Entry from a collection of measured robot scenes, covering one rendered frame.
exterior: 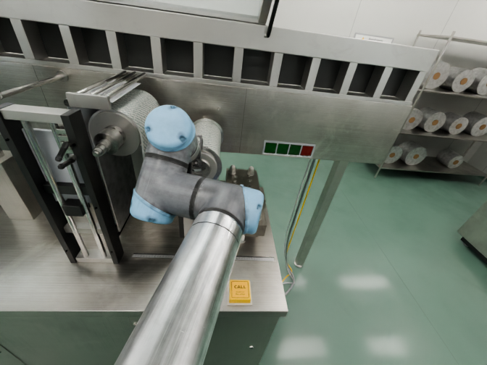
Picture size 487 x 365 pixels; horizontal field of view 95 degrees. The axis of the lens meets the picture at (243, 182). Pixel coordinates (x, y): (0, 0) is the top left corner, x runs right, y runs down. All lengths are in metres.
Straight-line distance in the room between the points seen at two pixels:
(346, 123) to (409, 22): 2.92
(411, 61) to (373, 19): 2.55
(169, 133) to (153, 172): 0.07
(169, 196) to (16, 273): 0.78
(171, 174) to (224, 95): 0.66
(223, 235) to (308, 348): 1.59
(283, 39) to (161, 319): 0.93
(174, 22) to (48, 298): 0.98
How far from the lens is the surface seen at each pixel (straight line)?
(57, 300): 0.95
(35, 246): 1.14
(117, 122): 0.76
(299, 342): 1.83
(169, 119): 0.38
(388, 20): 3.83
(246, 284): 0.84
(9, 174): 1.15
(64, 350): 1.32
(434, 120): 4.07
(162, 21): 0.99
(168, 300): 0.26
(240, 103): 1.00
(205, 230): 0.30
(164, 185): 0.37
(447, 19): 4.26
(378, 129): 1.25
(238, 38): 0.97
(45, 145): 0.76
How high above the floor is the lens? 1.64
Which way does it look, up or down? 35 degrees down
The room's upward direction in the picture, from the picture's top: 8 degrees clockwise
